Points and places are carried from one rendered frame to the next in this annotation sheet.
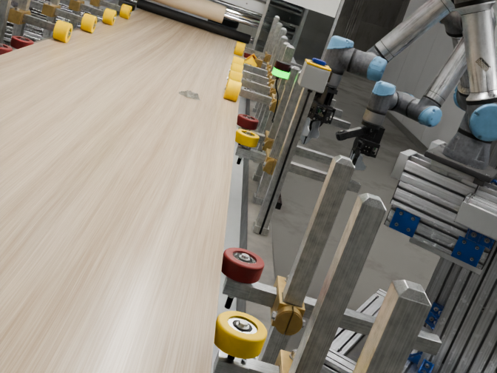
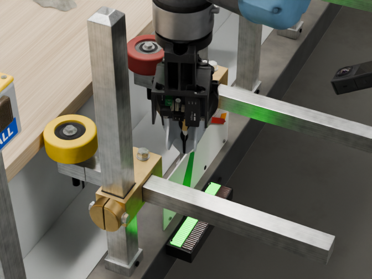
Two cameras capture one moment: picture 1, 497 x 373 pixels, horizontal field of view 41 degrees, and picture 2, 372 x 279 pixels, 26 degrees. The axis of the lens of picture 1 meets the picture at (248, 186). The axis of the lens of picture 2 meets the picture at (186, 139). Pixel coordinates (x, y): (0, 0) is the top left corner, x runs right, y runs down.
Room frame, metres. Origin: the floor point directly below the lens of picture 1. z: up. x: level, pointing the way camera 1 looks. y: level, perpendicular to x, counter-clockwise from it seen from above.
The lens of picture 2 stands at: (1.44, -0.58, 1.67)
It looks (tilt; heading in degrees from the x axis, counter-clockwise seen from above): 40 degrees down; 31
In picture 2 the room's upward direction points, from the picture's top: straight up
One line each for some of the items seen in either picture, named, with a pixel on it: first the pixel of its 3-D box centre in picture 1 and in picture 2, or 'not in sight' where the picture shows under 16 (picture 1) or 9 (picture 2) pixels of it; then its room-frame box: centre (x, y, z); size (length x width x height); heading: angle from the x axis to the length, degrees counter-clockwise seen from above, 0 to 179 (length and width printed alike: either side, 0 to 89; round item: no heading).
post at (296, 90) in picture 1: (279, 141); (116, 159); (2.12, -0.05, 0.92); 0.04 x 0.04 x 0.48; 5
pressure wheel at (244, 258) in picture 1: (236, 281); not in sight; (1.15, -0.04, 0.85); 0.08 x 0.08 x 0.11
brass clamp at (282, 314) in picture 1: (286, 305); not in sight; (1.14, -0.14, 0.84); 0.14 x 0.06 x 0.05; 5
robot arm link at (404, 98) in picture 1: (402, 103); not in sight; (2.49, -0.44, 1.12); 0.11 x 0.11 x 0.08; 40
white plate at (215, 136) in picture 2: not in sight; (197, 161); (2.34, -0.05, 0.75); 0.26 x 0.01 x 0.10; 5
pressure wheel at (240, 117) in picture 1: (244, 130); (149, 71); (2.40, 0.08, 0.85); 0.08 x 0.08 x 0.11
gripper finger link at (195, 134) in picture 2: (313, 133); (194, 135); (2.16, -0.15, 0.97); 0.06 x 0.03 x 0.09; 25
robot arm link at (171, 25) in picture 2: (329, 78); (185, 14); (2.16, -0.14, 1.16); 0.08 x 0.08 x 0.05
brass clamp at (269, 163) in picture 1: (271, 162); (127, 190); (2.14, -0.05, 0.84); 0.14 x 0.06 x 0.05; 5
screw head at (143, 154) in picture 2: not in sight; (143, 153); (2.19, -0.04, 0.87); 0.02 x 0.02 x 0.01
